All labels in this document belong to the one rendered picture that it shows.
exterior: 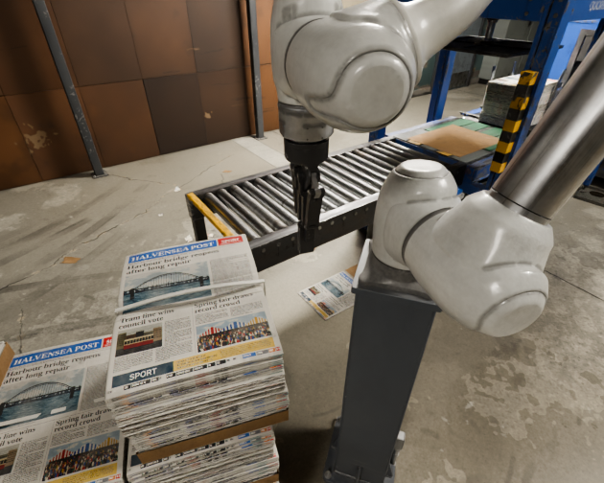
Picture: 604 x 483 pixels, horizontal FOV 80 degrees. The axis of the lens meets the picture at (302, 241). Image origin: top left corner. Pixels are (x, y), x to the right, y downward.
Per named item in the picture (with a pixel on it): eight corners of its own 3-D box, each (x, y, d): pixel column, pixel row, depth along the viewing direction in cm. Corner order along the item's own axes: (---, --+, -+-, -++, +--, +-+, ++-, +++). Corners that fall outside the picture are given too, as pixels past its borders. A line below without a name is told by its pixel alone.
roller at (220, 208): (250, 251, 134) (253, 240, 132) (201, 201, 166) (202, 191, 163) (262, 250, 137) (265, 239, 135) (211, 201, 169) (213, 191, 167)
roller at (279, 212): (296, 223, 141) (306, 221, 144) (241, 180, 173) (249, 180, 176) (293, 234, 144) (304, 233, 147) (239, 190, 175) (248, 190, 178)
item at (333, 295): (325, 321, 206) (325, 320, 205) (297, 293, 225) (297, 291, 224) (372, 295, 223) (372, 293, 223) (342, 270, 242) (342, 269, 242)
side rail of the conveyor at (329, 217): (244, 279, 133) (241, 254, 126) (238, 271, 137) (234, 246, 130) (462, 185, 197) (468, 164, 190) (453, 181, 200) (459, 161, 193)
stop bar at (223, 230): (229, 244, 131) (229, 240, 130) (186, 197, 160) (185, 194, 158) (238, 241, 132) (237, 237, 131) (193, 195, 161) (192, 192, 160)
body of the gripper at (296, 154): (277, 129, 61) (280, 179, 67) (291, 147, 55) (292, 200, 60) (318, 125, 63) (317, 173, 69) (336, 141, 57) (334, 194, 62)
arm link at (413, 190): (417, 227, 93) (435, 145, 81) (460, 270, 79) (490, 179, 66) (359, 237, 90) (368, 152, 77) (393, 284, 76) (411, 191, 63)
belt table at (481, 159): (471, 184, 192) (476, 167, 187) (383, 148, 235) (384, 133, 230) (537, 155, 225) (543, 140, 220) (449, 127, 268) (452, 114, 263)
